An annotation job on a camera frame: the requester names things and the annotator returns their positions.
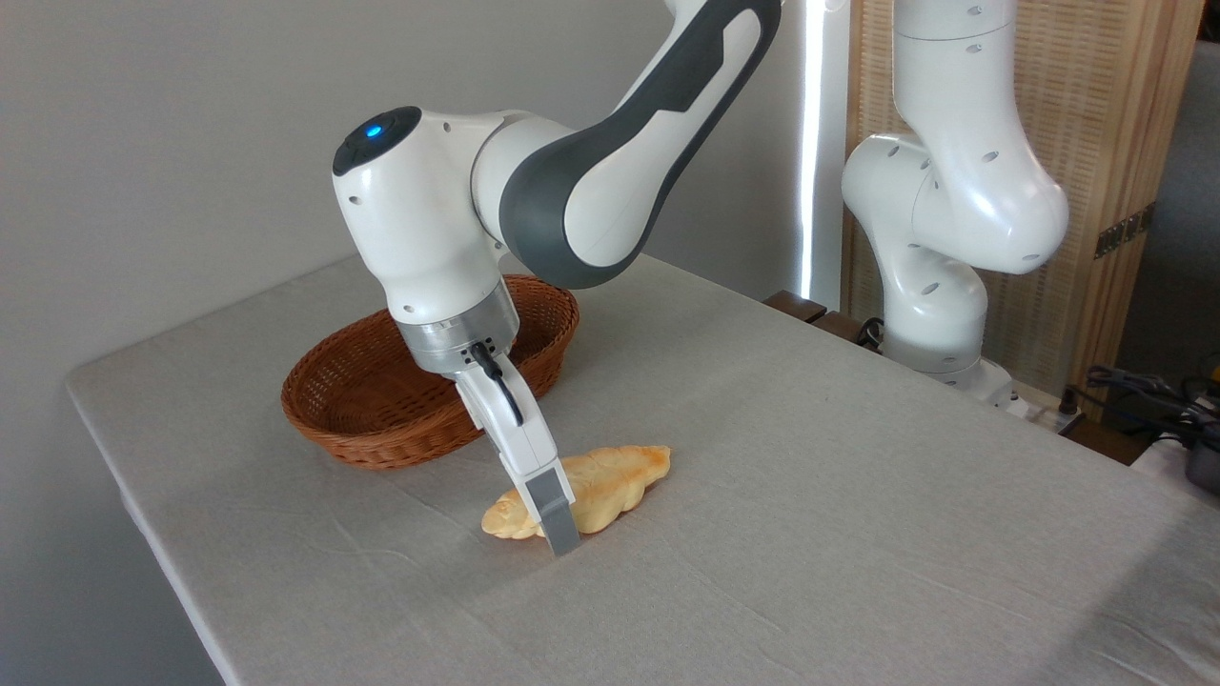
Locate metal screen hinge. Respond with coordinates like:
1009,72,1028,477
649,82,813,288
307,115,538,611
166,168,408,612
1093,203,1157,260

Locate black cable bundle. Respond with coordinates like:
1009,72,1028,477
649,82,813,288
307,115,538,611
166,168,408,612
1085,364,1220,441

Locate brown wicker oval basket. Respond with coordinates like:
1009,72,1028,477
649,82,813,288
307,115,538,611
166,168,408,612
280,274,580,472

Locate bamboo folding screen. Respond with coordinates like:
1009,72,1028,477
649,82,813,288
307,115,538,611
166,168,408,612
843,0,1208,422

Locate grey tablecloth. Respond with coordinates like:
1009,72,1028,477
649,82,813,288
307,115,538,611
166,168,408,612
64,252,1220,686

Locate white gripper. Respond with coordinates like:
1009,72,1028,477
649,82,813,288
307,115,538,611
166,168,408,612
454,353,583,557

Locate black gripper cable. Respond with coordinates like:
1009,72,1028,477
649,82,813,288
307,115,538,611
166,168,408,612
468,342,526,429

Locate braided golden bread loaf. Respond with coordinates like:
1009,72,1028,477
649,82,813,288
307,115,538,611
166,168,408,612
480,445,673,542

